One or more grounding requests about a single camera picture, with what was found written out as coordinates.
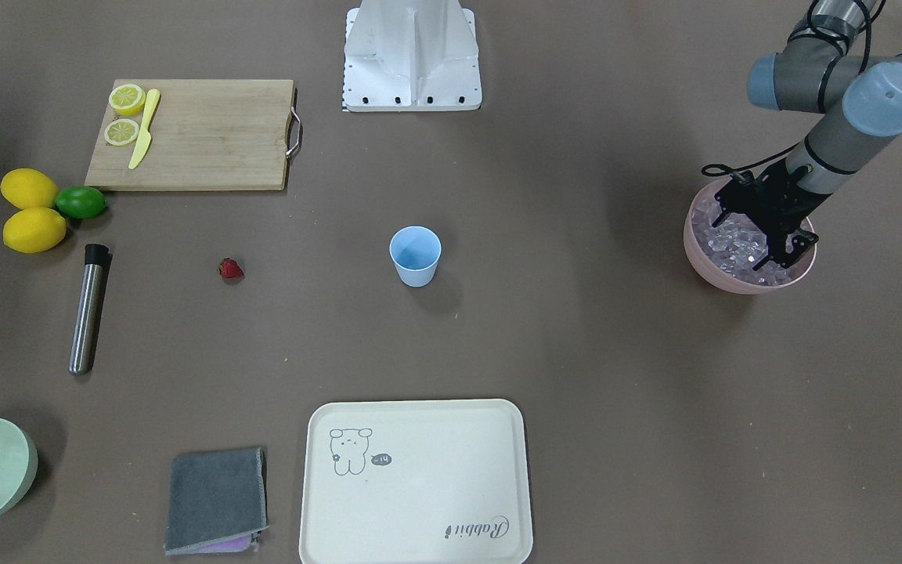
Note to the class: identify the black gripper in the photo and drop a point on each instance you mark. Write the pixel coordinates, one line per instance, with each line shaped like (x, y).
(781, 205)

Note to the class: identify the red strawberry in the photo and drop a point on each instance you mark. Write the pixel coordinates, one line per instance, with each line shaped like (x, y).
(229, 269)

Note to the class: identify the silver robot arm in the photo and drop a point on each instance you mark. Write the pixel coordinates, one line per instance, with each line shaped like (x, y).
(859, 100)

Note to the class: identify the pink bowl of ice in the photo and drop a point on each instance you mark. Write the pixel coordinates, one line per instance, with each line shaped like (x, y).
(733, 255)

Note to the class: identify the light blue plastic cup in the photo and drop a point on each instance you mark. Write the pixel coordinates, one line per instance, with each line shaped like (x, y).
(415, 252)

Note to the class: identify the cream rabbit tray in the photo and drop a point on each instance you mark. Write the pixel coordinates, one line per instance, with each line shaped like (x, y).
(416, 481)

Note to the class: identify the wooden cutting board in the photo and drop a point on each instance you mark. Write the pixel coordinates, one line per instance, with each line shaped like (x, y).
(208, 134)

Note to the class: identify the grey folded cloth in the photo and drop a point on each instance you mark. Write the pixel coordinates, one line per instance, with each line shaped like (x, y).
(217, 502)

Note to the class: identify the yellow plastic knife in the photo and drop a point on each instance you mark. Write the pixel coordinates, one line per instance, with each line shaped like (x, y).
(144, 139)

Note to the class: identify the lemon slice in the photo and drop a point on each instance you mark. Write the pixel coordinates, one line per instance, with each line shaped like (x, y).
(121, 132)
(127, 100)

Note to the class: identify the steel muddler black tip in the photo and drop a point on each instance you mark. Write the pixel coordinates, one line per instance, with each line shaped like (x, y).
(97, 258)

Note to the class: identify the green lime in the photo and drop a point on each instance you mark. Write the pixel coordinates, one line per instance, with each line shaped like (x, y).
(80, 202)

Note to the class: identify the yellow lemon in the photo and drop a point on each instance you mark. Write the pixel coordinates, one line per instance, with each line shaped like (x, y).
(34, 230)
(28, 188)

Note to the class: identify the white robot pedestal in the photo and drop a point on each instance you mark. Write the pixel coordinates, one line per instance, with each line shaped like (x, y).
(403, 56)

